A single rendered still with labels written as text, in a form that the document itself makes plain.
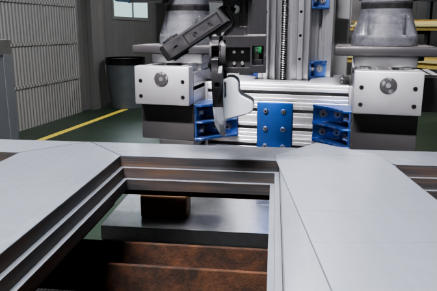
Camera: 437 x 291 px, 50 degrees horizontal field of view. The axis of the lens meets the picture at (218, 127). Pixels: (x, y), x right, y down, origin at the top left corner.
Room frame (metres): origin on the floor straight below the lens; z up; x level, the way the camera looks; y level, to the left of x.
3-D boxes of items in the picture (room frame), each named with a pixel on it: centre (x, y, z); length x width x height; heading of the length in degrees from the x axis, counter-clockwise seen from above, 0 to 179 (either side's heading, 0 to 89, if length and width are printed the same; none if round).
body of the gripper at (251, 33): (0.70, -0.03, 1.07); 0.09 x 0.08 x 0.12; 84
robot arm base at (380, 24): (1.13, -0.40, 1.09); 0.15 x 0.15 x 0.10
